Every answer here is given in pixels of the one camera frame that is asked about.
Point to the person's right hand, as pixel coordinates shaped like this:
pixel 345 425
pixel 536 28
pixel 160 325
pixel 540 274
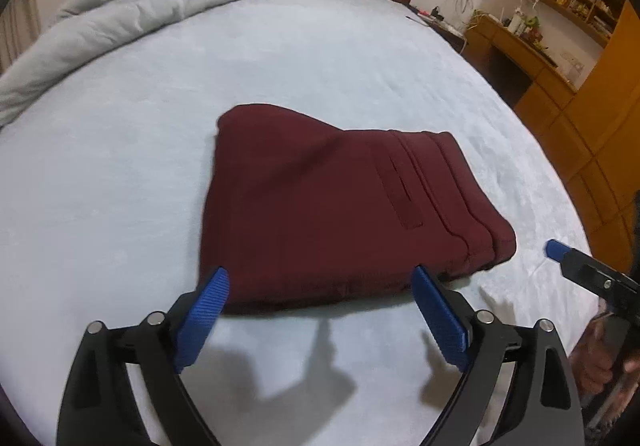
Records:
pixel 592 366

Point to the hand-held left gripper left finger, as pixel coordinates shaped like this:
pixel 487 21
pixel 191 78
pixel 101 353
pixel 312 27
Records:
pixel 205 316

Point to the bottles on desk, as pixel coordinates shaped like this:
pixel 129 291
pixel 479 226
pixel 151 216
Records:
pixel 525 23

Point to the maroon pants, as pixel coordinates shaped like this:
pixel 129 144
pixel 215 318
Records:
pixel 325 201

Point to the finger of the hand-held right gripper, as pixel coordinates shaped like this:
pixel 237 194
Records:
pixel 556 250

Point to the beige curtain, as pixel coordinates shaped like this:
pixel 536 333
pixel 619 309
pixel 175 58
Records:
pixel 20 20

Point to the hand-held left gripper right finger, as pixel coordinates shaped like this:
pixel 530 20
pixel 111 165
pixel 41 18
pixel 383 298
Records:
pixel 440 316

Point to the wooden desk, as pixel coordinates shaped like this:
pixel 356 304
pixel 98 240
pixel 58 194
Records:
pixel 520 55

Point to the bed with pale sheet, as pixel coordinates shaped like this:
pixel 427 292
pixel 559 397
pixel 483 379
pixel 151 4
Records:
pixel 125 201

